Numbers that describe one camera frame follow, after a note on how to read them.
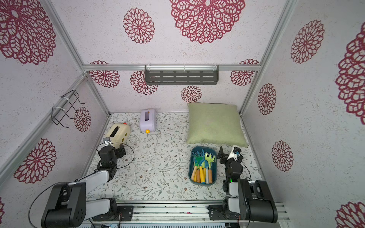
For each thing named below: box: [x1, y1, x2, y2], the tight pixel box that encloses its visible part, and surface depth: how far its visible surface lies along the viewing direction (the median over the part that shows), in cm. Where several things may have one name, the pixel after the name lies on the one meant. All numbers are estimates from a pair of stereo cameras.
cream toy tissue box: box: [103, 122, 132, 149], surface depth 99 cm
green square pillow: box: [186, 102, 249, 148], surface depth 98 cm
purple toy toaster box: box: [139, 108, 157, 134], surface depth 105 cm
